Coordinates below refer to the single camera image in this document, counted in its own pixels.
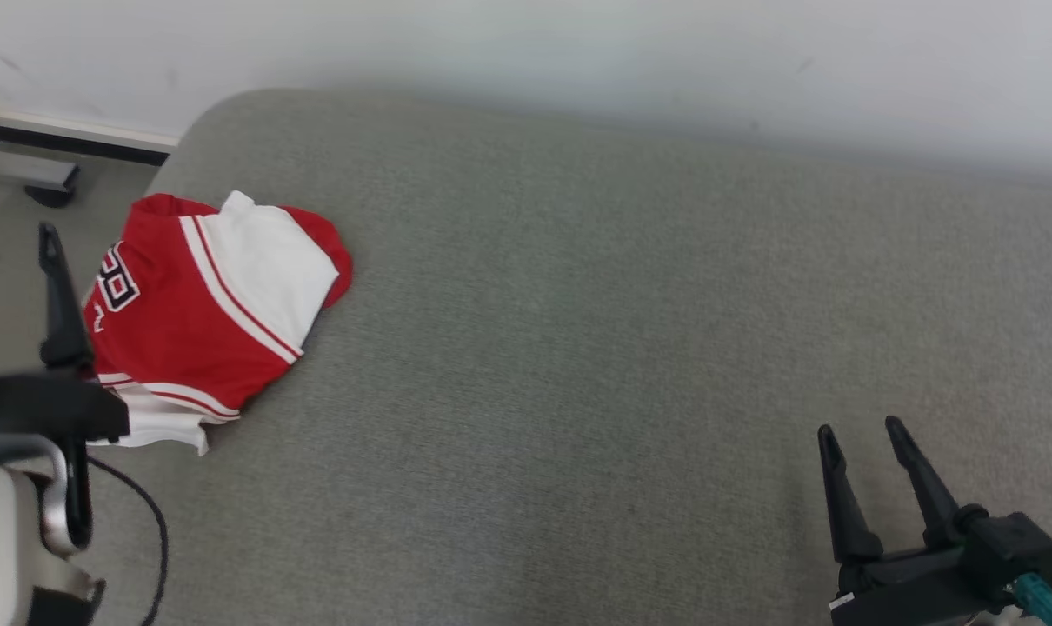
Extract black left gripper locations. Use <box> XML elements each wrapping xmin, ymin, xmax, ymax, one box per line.
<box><xmin>0</xmin><ymin>223</ymin><xmax>131</xmax><ymax>445</ymax></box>

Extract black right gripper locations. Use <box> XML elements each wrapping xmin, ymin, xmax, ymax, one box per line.
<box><xmin>817</xmin><ymin>416</ymin><xmax>1052</xmax><ymax>626</ymax></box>

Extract red white basketball jersey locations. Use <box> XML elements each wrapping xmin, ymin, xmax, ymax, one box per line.
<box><xmin>81</xmin><ymin>190</ymin><xmax>354</xmax><ymax>458</ymax></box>

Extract grey furniture leg black foot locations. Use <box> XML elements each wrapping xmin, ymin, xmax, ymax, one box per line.
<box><xmin>0</xmin><ymin>143</ymin><xmax>83</xmax><ymax>209</ymax></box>

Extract white black baseboard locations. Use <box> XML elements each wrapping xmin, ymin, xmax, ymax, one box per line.
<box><xmin>0</xmin><ymin>111</ymin><xmax>180</xmax><ymax>168</ymax></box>

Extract grey fabric sofa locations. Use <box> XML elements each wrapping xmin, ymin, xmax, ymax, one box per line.
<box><xmin>57</xmin><ymin>87</ymin><xmax>1052</xmax><ymax>626</ymax></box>

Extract teal cable connector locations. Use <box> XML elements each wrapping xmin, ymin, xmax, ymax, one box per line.
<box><xmin>1013</xmin><ymin>574</ymin><xmax>1052</xmax><ymax>626</ymax></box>

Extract thin black cable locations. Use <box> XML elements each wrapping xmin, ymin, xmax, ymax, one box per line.
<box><xmin>86</xmin><ymin>456</ymin><xmax>170</xmax><ymax>626</ymax></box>

